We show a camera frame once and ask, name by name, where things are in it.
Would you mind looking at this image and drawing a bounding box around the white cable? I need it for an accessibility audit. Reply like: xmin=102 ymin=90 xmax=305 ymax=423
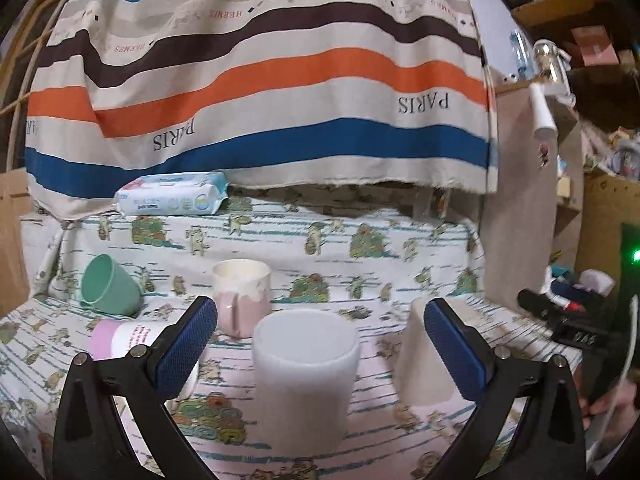
xmin=584 ymin=294 xmax=640 ymax=463

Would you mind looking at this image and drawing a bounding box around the white cup with pink rim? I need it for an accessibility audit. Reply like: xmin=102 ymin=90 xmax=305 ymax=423
xmin=89 ymin=320 xmax=201 ymax=402

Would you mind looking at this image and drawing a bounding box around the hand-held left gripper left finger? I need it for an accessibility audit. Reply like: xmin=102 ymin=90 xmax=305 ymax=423
xmin=51 ymin=296 xmax=219 ymax=480

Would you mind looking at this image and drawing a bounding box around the white board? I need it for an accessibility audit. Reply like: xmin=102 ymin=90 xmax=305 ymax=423
xmin=456 ymin=0 xmax=527 ymax=82

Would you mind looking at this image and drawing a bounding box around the green cup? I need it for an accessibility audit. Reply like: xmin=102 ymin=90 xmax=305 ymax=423
xmin=80 ymin=254 xmax=145 ymax=317

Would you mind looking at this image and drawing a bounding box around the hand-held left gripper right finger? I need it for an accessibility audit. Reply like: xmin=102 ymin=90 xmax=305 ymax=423
xmin=423 ymin=297 xmax=587 ymax=480

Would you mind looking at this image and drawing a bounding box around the bamboo frame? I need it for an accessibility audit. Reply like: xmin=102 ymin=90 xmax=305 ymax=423
xmin=0 ymin=0 xmax=101 ymax=173

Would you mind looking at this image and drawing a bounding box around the large cardboard box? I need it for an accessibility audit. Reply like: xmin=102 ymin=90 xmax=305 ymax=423
xmin=574 ymin=170 xmax=640 ymax=283

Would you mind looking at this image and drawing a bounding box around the wet wipes pack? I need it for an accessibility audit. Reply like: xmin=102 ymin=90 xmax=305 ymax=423
xmin=114 ymin=171 xmax=229 ymax=217

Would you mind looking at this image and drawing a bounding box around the pink and white mug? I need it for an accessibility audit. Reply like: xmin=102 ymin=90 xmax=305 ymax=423
xmin=212 ymin=259 xmax=272 ymax=337

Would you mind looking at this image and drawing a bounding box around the white paper roll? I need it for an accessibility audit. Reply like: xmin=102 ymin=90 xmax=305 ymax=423
xmin=529 ymin=82 xmax=558 ymax=139

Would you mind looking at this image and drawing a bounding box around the striped cloth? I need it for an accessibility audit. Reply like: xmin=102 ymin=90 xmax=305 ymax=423
xmin=25 ymin=0 xmax=501 ymax=222

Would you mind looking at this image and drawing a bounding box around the pink box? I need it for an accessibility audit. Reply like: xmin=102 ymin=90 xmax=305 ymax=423
xmin=571 ymin=26 xmax=617 ymax=67

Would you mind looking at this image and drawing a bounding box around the person's right hand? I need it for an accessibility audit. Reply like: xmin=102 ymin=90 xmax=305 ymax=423
xmin=582 ymin=367 xmax=640 ymax=461

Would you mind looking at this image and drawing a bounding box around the beige cup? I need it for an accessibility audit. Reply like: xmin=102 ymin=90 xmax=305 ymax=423
xmin=392 ymin=296 xmax=476 ymax=407

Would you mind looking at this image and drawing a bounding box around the printed blanket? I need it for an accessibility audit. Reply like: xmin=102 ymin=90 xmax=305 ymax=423
xmin=0 ymin=187 xmax=586 ymax=480

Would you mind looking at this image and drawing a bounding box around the brown cardboard box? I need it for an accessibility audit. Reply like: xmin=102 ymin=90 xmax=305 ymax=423
xmin=0 ymin=169 xmax=35 ymax=317

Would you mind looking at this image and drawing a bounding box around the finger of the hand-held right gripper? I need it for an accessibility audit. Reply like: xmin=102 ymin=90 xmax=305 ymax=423
xmin=517 ymin=288 xmax=568 ymax=323

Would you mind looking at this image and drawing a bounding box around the blue and white bottle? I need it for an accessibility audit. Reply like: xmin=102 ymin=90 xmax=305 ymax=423
xmin=509 ymin=30 xmax=532 ymax=81

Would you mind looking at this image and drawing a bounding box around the white frosted cup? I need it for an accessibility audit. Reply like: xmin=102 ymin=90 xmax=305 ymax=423
xmin=251 ymin=310 xmax=361 ymax=453

